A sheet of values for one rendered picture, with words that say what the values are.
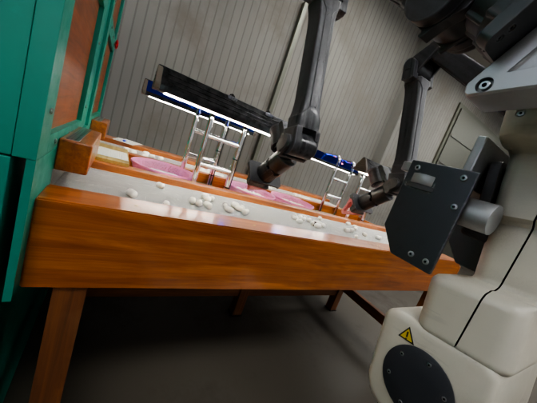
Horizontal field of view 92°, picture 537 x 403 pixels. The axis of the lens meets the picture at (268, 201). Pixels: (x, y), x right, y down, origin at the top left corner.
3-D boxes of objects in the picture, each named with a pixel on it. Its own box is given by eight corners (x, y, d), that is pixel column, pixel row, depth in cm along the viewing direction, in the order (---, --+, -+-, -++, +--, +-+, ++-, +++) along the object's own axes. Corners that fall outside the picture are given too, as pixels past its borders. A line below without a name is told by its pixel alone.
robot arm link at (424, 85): (419, 53, 79) (438, 68, 85) (401, 61, 84) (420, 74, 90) (398, 191, 78) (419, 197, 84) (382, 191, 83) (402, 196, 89)
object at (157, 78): (312, 151, 107) (319, 134, 106) (153, 87, 73) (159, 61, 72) (301, 149, 114) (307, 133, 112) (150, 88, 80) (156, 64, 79)
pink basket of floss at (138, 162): (200, 197, 123) (206, 177, 122) (162, 201, 98) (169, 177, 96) (157, 177, 130) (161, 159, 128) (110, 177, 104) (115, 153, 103)
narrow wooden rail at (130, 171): (388, 245, 180) (395, 230, 178) (65, 189, 82) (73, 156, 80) (382, 241, 184) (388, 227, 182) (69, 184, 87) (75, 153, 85)
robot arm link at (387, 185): (399, 185, 79) (415, 190, 83) (389, 153, 84) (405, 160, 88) (367, 200, 88) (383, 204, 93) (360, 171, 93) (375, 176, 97)
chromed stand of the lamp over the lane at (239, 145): (239, 222, 104) (276, 113, 96) (190, 214, 93) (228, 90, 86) (224, 206, 120) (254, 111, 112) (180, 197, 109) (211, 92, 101)
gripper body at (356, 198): (348, 194, 95) (364, 185, 90) (365, 199, 101) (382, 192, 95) (351, 210, 92) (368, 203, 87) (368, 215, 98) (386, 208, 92)
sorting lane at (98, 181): (436, 258, 154) (438, 255, 153) (46, 199, 56) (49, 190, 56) (392, 237, 179) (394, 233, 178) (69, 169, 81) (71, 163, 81)
